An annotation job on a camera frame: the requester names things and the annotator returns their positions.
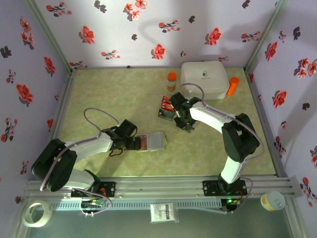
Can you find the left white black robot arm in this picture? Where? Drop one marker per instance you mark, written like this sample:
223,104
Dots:
91,148

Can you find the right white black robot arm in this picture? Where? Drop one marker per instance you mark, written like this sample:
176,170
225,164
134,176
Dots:
210,116

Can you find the orange cap pill bottle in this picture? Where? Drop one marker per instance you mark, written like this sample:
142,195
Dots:
171,81

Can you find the white medicine box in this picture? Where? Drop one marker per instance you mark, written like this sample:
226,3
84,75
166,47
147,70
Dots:
210,74

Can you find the orange plastic cylinder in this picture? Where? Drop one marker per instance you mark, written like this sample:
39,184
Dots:
233,86

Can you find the plastic bag with label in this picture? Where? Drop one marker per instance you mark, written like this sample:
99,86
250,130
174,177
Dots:
163,212

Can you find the clear tape roll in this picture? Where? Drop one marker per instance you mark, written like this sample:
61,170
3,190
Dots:
47,215

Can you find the white yellow round container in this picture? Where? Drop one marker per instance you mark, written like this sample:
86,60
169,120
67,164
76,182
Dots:
272,200

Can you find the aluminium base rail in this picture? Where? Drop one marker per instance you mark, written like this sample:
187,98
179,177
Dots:
158,187

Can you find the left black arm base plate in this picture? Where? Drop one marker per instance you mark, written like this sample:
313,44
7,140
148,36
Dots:
106,189

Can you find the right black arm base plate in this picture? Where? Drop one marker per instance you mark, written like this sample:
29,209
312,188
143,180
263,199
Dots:
210,187

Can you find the aluminium frame post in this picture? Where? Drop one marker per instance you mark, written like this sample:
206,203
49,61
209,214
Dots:
49,37
266,37

